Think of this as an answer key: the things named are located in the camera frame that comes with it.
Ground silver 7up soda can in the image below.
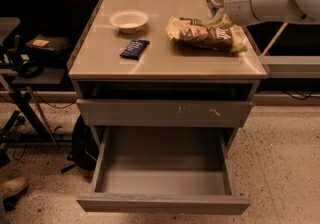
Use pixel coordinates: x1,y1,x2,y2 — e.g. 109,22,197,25
206,0,224,16

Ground grey drawer cabinet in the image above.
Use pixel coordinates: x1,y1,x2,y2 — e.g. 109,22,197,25
69,0,267,145

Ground closed grey top drawer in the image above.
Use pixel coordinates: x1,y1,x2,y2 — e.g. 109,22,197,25
77,99,253,128

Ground open grey middle drawer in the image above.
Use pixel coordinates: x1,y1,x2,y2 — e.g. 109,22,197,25
78,127,250,215

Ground brown yellow chip bag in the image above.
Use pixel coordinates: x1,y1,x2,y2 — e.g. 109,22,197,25
166,17,247,53

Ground grey stick with cap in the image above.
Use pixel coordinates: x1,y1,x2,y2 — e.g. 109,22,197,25
261,23,288,56

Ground white paper bowl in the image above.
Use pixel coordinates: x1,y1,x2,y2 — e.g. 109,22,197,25
109,10,148,34

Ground dark blue snack bar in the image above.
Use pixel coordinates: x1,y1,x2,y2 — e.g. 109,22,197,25
120,39,149,60

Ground black bag on shelf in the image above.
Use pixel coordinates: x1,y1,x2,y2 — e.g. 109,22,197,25
25,34,72,53

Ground black headphones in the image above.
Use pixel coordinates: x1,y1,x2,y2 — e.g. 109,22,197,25
8,49,43,79

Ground black backpack on floor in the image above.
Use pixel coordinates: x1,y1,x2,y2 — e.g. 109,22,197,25
61,116,99,173

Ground tan shoe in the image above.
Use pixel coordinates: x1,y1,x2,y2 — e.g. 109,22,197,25
0,177,28,199

